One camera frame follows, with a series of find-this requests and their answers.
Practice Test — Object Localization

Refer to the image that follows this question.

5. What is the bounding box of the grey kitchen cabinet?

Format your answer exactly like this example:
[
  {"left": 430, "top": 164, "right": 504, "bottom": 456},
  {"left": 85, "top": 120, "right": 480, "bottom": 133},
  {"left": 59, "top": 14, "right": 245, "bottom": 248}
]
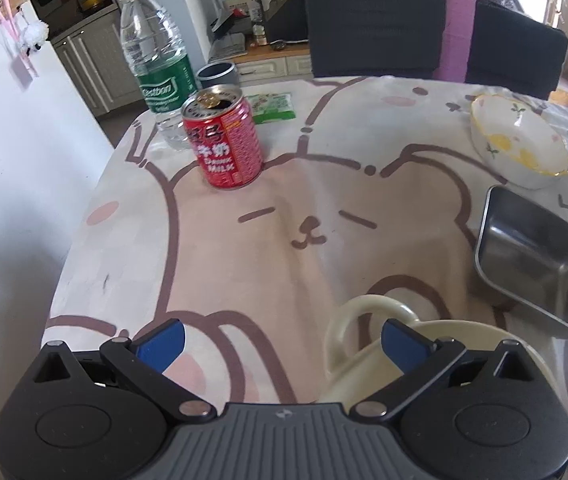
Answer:
[{"left": 51, "top": 7, "right": 145, "bottom": 118}]

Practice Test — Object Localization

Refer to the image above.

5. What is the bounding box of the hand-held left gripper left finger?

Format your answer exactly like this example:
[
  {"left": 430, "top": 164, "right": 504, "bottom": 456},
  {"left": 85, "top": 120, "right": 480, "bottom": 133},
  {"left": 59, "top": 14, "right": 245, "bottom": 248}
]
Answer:
[{"left": 31, "top": 319, "right": 217, "bottom": 423}]

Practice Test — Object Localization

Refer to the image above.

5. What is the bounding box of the clear water bottle green label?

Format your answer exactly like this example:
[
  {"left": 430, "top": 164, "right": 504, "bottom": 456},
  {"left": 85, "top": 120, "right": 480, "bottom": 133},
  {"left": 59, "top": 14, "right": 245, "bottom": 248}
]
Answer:
[{"left": 114, "top": 0, "right": 199, "bottom": 151}]

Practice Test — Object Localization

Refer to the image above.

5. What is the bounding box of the white sheep toy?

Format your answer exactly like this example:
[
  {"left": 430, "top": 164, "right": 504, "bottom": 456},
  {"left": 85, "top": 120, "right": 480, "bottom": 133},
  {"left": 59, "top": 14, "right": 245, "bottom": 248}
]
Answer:
[{"left": 16, "top": 20, "right": 50, "bottom": 56}]

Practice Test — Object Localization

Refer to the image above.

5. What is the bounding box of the low wooden sideboard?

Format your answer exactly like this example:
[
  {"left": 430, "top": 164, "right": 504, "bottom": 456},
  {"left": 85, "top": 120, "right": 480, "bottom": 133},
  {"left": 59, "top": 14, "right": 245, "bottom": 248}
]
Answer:
[{"left": 234, "top": 45, "right": 315, "bottom": 86}]

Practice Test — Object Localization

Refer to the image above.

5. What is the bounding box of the dark fabric chair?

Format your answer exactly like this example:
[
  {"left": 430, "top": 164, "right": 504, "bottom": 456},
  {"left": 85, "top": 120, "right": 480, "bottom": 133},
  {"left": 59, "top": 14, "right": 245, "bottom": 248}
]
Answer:
[
  {"left": 466, "top": 0, "right": 568, "bottom": 101},
  {"left": 304, "top": 0, "right": 448, "bottom": 80}
]

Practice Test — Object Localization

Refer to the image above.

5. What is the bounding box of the purple cloth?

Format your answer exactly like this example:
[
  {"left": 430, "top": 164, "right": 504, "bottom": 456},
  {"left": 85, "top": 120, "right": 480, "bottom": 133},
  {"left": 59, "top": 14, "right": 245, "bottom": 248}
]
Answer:
[{"left": 438, "top": 0, "right": 484, "bottom": 83}]

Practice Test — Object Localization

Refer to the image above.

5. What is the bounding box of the bear print tablecloth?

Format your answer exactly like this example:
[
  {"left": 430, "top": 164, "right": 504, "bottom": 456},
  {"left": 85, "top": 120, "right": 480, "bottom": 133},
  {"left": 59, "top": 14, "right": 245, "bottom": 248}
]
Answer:
[{"left": 46, "top": 76, "right": 568, "bottom": 411}]

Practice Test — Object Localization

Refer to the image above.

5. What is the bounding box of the green snack packet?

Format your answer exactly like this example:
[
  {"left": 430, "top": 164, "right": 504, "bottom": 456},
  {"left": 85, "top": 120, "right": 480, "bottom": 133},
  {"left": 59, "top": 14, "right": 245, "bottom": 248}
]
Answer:
[{"left": 248, "top": 92, "right": 297, "bottom": 125}]

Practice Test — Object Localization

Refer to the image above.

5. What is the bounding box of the red drink can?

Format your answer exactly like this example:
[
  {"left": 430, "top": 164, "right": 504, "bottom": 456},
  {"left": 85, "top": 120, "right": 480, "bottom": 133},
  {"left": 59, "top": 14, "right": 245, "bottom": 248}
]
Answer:
[{"left": 181, "top": 85, "right": 263, "bottom": 191}]

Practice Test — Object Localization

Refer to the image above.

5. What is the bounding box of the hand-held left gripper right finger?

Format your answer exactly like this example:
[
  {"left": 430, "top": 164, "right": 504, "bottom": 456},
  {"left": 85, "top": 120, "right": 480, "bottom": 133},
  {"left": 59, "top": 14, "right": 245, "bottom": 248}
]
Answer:
[{"left": 351, "top": 319, "right": 544, "bottom": 421}]

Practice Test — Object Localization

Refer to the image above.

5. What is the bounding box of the cream ceramic mug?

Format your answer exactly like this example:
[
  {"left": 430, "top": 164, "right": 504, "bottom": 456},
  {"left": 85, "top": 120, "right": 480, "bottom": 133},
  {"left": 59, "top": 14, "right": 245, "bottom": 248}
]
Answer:
[{"left": 316, "top": 294, "right": 564, "bottom": 411}]

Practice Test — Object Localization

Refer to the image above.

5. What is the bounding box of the square steel container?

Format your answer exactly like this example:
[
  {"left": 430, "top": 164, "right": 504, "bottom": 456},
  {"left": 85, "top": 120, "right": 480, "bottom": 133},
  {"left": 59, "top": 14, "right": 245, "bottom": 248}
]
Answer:
[{"left": 474, "top": 185, "right": 568, "bottom": 338}]

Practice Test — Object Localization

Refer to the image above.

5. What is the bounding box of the white floral bowl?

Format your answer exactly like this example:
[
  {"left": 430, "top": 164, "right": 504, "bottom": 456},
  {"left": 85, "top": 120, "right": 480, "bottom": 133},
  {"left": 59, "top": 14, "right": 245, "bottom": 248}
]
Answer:
[{"left": 470, "top": 94, "right": 568, "bottom": 190}]

